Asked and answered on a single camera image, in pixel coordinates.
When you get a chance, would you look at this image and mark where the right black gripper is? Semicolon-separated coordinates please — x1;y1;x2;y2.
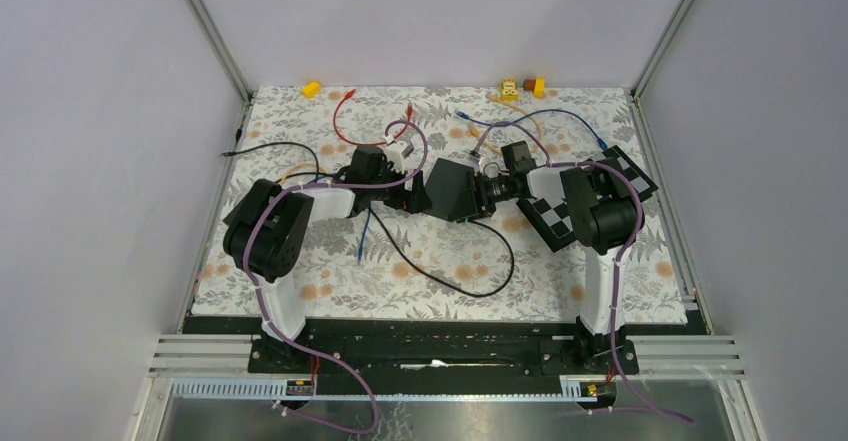
449;171;517;225

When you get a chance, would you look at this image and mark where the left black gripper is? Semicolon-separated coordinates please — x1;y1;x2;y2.
367;160;431;213

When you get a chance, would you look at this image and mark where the black network switch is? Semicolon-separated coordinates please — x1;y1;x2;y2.
425;158;477;222

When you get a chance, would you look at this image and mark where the yellow ethernet cable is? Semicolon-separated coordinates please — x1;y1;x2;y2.
468;93;546;158

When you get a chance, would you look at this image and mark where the black ethernet cable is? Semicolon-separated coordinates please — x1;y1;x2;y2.
222;142;516;299

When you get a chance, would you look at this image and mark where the red ethernet cable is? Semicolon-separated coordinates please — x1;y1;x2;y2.
332;89;415;148

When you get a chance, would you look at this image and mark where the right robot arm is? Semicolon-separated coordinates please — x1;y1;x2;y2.
425;142;658;373

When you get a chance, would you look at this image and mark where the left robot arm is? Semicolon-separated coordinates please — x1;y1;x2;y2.
223;141;431;372

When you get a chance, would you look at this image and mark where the black white checkerboard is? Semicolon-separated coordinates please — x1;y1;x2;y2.
517;166;637;255

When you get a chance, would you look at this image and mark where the floral patterned table mat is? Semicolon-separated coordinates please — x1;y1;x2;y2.
190;85;690;325

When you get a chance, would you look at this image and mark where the yellow toy brick with face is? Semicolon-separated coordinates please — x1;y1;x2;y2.
500;79;520;102

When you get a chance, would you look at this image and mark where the yellow brown toy block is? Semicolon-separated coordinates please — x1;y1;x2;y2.
522;77;547;99

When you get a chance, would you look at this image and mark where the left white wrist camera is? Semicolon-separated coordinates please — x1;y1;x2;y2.
383;137;414;174

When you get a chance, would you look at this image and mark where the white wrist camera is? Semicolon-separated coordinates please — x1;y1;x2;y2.
463;150;488;172
383;137;414;174

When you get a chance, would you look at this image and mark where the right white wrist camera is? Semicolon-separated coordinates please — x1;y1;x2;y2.
463;150;488;172

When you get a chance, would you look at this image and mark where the orange ethernet cable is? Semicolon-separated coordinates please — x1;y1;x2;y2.
281;161;326;184

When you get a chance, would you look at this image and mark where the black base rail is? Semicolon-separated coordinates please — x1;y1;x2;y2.
182;312;708;395

